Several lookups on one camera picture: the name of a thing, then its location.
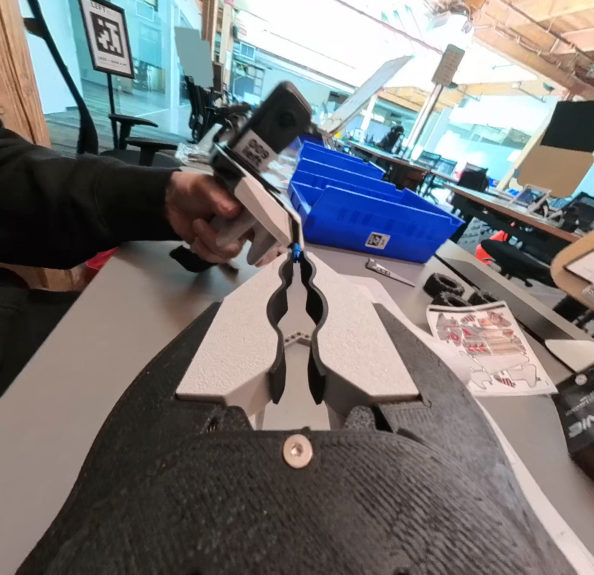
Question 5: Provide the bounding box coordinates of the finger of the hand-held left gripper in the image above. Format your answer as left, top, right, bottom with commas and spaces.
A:
233, 172, 305, 256
247, 233, 289, 266

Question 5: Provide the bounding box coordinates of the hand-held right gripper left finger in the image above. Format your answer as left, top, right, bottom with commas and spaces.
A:
175, 254, 295, 429

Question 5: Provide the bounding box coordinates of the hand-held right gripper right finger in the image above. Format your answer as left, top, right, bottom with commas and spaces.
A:
299, 251, 422, 429

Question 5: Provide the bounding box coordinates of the person's left forearm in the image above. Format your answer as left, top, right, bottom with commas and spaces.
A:
0, 128, 183, 270

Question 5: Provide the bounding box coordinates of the grey desk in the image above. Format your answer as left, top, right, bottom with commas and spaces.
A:
0, 164, 594, 575

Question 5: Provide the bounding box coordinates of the person's left hand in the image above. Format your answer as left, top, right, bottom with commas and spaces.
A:
165, 169, 280, 266

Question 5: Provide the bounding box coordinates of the blue plastic bin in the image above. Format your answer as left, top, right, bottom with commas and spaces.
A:
288, 168, 404, 223
297, 140, 387, 180

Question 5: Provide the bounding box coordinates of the small grey toothed tool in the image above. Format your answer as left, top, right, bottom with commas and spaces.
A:
366, 258, 416, 288

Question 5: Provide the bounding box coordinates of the clear bag of parts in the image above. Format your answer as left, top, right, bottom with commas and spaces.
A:
175, 141, 217, 164

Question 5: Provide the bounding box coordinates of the tilted white board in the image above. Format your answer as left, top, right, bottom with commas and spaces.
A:
324, 55, 415, 133

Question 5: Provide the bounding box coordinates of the blue bin with tag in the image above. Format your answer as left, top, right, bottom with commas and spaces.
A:
302, 185, 466, 265

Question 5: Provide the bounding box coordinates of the red and grey sticker sheet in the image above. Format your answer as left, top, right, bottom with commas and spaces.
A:
425, 300, 558, 396

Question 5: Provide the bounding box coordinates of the dark background table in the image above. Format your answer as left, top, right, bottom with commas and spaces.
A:
345, 139, 458, 201

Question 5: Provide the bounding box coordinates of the orange and black chair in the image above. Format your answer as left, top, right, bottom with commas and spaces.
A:
477, 231, 558, 286

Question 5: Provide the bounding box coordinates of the grey sign on pole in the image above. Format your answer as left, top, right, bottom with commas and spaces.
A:
417, 44, 466, 161

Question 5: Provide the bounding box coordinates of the black high-back office chair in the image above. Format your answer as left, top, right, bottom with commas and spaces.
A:
21, 0, 183, 168

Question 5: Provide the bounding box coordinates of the marker sign on stand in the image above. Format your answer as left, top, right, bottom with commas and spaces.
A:
74, 0, 136, 149

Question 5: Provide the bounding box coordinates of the person's torso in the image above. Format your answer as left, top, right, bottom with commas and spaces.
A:
0, 269, 82, 397

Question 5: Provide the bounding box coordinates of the long wooden table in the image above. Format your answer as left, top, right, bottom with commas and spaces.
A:
445, 182, 584, 244

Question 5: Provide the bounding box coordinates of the white curved plate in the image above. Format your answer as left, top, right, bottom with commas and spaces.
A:
545, 338, 594, 372

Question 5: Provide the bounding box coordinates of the wooden instruction board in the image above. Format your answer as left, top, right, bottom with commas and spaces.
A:
550, 235, 594, 312

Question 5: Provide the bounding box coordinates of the wooden pillar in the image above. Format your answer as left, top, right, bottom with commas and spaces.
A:
0, 0, 52, 148

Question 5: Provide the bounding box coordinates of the cardboard panel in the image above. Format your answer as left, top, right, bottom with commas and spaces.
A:
515, 145, 594, 199

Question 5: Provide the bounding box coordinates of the black panel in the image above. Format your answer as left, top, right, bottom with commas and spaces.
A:
540, 100, 594, 153

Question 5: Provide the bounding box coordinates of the black desk divider rail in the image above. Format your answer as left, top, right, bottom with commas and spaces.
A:
435, 241, 594, 348

